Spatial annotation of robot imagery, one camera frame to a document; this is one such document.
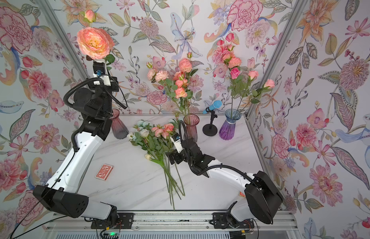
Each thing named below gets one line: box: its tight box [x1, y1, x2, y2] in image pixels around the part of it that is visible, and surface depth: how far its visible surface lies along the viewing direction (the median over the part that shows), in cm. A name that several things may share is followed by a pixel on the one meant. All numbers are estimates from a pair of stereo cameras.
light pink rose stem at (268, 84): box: [236, 78, 276, 118], surface depth 86 cm
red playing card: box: [94, 163, 114, 182], surface depth 91 cm
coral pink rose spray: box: [174, 78, 193, 116], surface depth 82 cm
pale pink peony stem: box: [146, 61, 188, 116], surface depth 80 cm
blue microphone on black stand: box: [202, 100, 223, 137], surface depth 112 cm
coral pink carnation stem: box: [179, 51, 198, 91], surface depth 85 cm
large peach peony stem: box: [77, 9, 116, 69], surface depth 41 cm
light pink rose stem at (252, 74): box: [236, 70, 260, 114], surface depth 85 cm
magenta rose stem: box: [228, 67, 247, 120], surface depth 88 cm
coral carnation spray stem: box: [221, 44, 243, 117], surface depth 86 cm
